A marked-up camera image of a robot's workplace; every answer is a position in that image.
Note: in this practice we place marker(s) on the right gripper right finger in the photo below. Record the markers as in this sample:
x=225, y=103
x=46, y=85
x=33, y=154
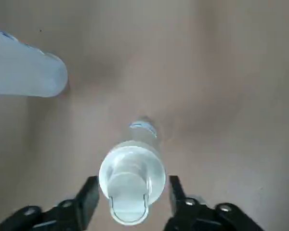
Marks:
x=197, y=216

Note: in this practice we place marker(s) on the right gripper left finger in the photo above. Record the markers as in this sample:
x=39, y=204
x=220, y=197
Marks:
x=67, y=216

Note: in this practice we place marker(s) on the clear condiment bottle white cap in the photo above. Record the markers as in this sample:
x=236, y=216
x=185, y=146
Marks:
x=131, y=168

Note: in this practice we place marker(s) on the clear drink bottle blue cap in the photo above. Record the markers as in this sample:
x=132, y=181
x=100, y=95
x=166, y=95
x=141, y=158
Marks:
x=21, y=69

